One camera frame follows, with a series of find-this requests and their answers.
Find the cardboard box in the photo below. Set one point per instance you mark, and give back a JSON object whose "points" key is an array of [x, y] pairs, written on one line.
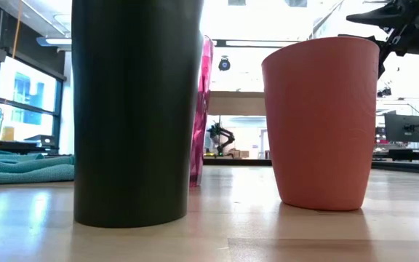
{"points": [[239, 154]]}

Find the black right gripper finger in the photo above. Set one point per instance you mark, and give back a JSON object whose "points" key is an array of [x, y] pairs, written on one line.
{"points": [[385, 54], [387, 14]]}

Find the teal cloth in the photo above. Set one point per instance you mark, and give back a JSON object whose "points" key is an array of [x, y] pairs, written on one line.
{"points": [[20, 169]]}

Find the flat black device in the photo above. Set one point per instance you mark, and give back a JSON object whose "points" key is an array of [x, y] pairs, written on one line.
{"points": [[40, 140]]}

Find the yellow box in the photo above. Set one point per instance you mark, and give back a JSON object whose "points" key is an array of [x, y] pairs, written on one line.
{"points": [[8, 134]]}

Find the background black robot arm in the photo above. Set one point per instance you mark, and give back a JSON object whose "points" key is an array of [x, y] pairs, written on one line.
{"points": [[221, 132]]}

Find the linear ceiling light strip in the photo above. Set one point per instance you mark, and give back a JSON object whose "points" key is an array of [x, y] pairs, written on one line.
{"points": [[253, 43]]}

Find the large window with black frame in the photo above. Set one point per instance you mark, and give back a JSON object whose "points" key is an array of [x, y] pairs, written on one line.
{"points": [[27, 98]]}

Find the hanging black round camera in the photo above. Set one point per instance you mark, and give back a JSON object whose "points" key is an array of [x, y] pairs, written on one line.
{"points": [[224, 64]]}

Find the large computer monitor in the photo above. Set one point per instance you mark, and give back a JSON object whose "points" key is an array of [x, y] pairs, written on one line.
{"points": [[404, 127]]}

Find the small black ceiling spotlight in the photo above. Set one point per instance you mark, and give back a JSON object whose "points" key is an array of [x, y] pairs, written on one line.
{"points": [[384, 92]]}

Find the tall black cup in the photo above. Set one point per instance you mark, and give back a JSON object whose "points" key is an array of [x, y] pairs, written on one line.
{"points": [[133, 109]]}

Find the pink faceted plastic cup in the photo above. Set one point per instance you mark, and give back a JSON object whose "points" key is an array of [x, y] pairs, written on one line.
{"points": [[200, 127]]}

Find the orange plastic cup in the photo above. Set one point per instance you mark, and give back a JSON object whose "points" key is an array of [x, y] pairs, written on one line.
{"points": [[322, 127]]}

